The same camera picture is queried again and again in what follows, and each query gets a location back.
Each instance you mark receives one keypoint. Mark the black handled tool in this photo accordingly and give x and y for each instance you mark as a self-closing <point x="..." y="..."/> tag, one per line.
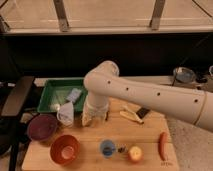
<point x="107" y="116"/>

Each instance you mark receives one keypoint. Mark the blue sponge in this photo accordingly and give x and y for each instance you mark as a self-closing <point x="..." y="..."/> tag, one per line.
<point x="74" y="95"/>

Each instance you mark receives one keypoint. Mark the metal bowl on shelf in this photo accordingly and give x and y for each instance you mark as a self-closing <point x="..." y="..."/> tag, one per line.
<point x="184" y="75"/>

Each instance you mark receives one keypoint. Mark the black chair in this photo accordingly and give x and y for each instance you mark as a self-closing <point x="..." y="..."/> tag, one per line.
<point x="10" y="118"/>

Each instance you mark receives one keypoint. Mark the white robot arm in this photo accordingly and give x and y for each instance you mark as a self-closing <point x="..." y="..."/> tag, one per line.
<point x="189" y="105"/>

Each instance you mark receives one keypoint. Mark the orange red bowl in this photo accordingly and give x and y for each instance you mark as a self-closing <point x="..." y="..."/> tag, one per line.
<point x="64" y="149"/>

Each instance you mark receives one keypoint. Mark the white measuring cup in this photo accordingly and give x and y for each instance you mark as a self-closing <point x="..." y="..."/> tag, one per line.
<point x="65" y="114"/>

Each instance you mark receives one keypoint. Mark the small dark object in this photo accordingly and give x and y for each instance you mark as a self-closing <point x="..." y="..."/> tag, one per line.
<point x="121" y="149"/>

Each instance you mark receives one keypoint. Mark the blue cup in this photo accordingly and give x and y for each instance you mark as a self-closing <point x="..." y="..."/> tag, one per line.
<point x="107" y="148"/>

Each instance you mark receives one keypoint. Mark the green plastic tray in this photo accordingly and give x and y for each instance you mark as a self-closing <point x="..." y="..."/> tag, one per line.
<point x="55" y="93"/>

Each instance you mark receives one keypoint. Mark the orange carrot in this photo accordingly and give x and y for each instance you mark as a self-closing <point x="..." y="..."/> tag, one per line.
<point x="161" y="145"/>

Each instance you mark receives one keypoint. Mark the yellow banana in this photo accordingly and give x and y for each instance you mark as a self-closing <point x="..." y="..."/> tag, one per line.
<point x="128" y="113"/>

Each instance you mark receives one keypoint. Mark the red yellow apple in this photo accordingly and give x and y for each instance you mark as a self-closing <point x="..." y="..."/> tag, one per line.
<point x="135" y="154"/>

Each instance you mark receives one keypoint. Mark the black rectangular block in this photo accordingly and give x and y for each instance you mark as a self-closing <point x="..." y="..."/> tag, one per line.
<point x="142" y="112"/>

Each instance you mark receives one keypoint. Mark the dark purple bowl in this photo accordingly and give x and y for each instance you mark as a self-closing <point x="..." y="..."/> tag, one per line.
<point x="42" y="127"/>

